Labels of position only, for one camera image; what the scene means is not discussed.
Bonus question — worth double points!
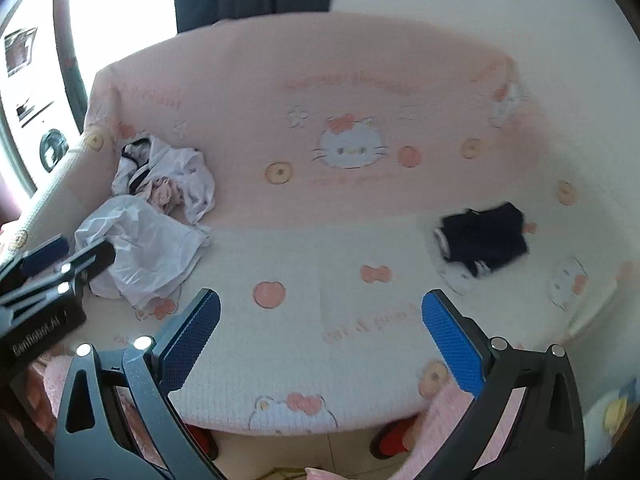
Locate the red slipper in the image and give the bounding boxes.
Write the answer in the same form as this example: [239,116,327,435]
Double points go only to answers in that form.
[369,417,418,461]
[182,424,219,462]

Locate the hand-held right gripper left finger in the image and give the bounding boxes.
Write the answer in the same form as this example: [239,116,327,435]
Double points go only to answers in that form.
[54,287,222,480]

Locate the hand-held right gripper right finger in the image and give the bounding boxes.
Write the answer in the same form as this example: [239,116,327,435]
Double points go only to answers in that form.
[421,289,586,480]

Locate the plain white garment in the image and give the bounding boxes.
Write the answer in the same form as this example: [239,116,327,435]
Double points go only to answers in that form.
[75,195,212,311]

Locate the navy pants with white stripes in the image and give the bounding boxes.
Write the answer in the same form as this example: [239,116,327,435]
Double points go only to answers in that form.
[435,202,530,273]

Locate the person's right leg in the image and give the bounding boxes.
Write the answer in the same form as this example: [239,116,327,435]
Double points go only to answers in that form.
[397,375,531,480]

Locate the white printed cushion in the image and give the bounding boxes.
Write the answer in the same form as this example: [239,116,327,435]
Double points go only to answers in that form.
[582,377,640,471]

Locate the pink garment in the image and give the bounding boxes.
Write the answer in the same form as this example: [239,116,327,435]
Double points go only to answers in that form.
[147,177,187,211]

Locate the pink cartoon cat sofa cover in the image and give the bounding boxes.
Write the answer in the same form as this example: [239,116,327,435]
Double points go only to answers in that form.
[0,17,640,436]

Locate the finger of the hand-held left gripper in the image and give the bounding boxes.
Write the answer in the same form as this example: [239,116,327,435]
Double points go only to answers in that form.
[55,238,117,291]
[0,233,71,291]

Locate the white shirt with dark collar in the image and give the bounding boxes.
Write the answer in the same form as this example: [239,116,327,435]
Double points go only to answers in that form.
[111,136,217,226]

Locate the window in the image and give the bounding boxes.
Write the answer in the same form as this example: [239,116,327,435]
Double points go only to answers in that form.
[0,0,178,196]

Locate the white appliance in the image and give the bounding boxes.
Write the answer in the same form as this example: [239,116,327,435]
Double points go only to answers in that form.
[0,25,76,196]

